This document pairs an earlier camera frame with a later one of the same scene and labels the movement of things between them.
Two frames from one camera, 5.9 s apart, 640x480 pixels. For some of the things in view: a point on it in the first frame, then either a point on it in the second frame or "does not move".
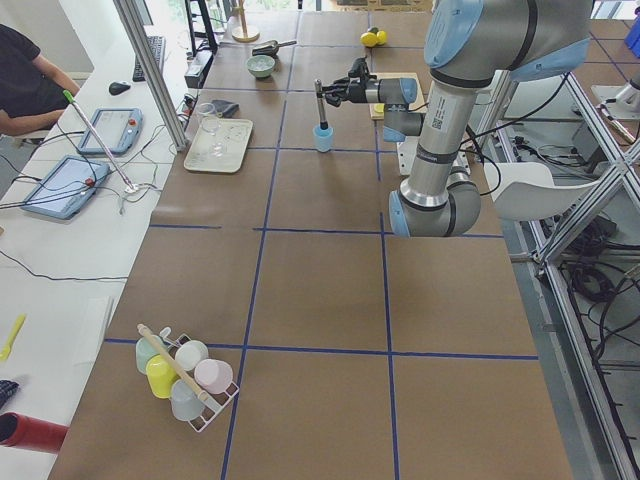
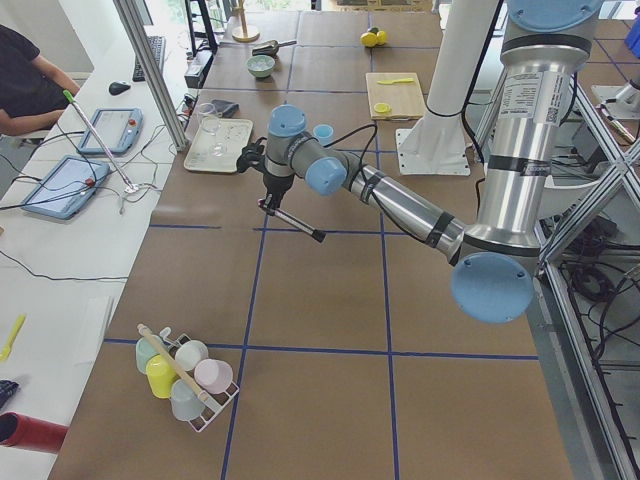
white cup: (189, 353) does not move
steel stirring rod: (318, 87) -> (315, 233)
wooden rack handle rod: (183, 373) does not move
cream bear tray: (220, 145) does not move
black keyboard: (158, 47) does not move
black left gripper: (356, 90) -> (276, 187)
